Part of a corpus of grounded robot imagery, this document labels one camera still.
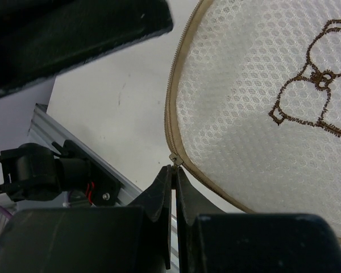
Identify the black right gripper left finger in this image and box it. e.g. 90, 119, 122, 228
124, 165, 172, 270

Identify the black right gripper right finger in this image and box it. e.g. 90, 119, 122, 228
174, 167, 225, 272

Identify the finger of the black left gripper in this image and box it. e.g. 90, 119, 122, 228
0, 0, 173, 98

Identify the white mesh laundry bag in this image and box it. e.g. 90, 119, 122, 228
164, 1, 341, 243

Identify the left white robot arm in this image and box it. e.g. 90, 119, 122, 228
0, 1, 173, 206

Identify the aluminium front rail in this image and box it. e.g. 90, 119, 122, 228
27, 104, 182, 273

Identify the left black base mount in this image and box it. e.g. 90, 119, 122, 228
52, 140, 121, 206

